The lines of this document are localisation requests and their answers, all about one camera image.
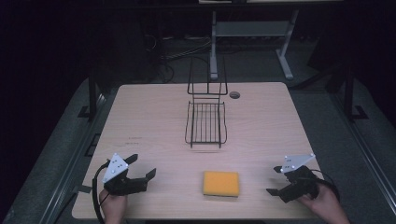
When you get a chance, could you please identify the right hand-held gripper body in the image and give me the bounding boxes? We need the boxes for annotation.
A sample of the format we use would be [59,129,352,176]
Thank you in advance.
[278,152,320,204]

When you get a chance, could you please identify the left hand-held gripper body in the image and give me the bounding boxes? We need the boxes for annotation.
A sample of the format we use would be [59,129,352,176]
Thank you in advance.
[101,152,149,197]

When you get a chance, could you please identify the yellow sponge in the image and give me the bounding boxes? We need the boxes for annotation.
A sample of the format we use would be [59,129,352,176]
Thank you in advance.
[202,170,241,198]

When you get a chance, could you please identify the black wire rack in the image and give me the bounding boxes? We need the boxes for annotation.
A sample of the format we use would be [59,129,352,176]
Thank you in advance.
[184,55,229,149]

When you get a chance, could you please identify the person's right hand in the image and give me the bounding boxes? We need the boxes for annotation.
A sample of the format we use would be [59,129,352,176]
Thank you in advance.
[298,182,352,224]

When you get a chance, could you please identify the person's left hand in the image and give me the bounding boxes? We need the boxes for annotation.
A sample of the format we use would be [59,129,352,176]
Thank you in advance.
[98,188,129,224]

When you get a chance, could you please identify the black metal stand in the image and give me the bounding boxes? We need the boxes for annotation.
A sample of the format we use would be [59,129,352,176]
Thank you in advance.
[343,60,370,122]
[78,66,101,121]

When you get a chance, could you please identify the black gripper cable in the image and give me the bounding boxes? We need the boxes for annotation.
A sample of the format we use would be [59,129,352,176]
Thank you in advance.
[309,168,342,202]
[92,160,112,224]

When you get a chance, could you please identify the aluminium floor rail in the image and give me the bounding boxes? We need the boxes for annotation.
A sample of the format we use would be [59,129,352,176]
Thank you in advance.
[331,91,396,216]
[38,92,108,224]

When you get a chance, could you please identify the bundle of floor cables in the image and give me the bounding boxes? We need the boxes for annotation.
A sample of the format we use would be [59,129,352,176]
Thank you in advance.
[160,35,213,62]

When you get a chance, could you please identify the grey metal desk frame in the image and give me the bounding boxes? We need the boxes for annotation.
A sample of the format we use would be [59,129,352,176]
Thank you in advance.
[208,8,301,81]

